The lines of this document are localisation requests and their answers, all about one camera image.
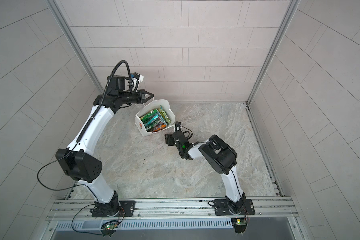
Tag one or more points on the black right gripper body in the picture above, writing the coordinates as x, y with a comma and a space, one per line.
177, 134

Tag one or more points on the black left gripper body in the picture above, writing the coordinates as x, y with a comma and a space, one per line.
142, 97

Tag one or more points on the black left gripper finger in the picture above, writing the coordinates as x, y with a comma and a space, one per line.
147, 101
148, 94

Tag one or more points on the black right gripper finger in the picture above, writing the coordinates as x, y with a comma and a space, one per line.
178, 128
169, 140

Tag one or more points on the green spring tea candy bag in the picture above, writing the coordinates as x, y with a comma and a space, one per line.
147, 117

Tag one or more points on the teal green candy bag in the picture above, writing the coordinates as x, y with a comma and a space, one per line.
155, 117

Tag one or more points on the white paper bag red print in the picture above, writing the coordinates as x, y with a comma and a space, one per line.
154, 105

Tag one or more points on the spring tea candy bag yellow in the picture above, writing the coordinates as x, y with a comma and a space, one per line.
164, 115

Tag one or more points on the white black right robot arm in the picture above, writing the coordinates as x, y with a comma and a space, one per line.
221, 157

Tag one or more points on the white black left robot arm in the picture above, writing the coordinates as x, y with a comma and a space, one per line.
78, 161

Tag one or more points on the orange candy bag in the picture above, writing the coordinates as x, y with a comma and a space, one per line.
158, 128

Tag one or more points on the green candy bag in bag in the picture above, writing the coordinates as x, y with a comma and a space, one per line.
155, 124

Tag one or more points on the left circuit board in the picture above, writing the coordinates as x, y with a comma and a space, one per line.
110, 226

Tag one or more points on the circuit board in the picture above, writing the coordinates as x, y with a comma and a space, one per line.
110, 226
239, 225

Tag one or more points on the right circuit board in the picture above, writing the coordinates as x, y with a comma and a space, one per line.
239, 225

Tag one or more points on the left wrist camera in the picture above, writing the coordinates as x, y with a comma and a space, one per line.
136, 77

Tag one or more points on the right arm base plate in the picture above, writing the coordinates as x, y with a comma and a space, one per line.
221, 208

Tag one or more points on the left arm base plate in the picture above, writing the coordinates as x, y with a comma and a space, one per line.
124, 209

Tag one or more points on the aluminium corner post left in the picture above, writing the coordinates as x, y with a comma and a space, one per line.
56, 12

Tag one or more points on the aluminium corner post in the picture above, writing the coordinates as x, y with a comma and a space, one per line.
275, 44
56, 12

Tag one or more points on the aluminium rail frame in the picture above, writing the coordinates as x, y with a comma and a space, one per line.
187, 208

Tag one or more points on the aluminium corner post right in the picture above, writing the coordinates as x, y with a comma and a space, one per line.
275, 44

